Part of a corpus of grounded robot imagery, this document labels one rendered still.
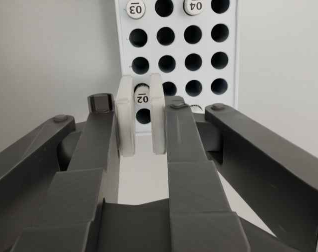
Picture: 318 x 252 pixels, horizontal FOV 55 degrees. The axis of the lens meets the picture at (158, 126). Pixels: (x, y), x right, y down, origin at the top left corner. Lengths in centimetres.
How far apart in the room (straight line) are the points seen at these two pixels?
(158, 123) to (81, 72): 13
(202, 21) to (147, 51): 4
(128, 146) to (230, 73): 11
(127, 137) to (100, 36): 12
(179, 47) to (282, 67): 10
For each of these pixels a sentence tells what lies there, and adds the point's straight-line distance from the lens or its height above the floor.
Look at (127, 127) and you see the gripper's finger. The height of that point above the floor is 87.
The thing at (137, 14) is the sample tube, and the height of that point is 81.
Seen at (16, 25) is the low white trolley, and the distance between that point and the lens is 27.
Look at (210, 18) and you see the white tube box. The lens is 22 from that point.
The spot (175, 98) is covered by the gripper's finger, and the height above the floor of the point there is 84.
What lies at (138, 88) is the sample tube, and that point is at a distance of 22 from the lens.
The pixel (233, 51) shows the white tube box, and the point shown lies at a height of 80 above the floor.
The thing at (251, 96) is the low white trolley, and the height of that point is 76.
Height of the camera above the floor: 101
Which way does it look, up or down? 70 degrees down
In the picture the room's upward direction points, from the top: 172 degrees clockwise
